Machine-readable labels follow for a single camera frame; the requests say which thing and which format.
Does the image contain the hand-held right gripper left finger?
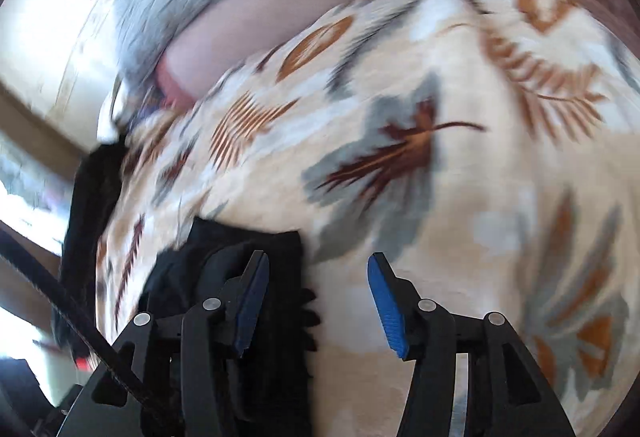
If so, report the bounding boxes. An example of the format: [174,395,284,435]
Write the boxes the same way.
[60,249,271,437]

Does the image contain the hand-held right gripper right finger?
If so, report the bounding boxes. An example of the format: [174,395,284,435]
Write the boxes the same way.
[367,252,576,437]

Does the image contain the black pants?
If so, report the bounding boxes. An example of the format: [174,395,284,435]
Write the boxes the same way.
[137,216,321,437]

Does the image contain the leaf print blanket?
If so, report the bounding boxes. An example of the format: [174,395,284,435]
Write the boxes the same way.
[95,0,640,437]

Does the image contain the black clothing pile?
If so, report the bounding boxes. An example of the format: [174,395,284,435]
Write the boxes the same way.
[60,142,132,313]

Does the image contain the white pillow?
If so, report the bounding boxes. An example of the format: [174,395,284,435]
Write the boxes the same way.
[96,84,131,140]

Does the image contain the window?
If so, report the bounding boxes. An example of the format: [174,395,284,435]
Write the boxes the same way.
[0,140,68,250]

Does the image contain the pink bolster cushion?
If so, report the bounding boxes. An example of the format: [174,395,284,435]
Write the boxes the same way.
[157,0,451,110]

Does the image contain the black cable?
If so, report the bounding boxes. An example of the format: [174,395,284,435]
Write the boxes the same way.
[0,231,168,420]

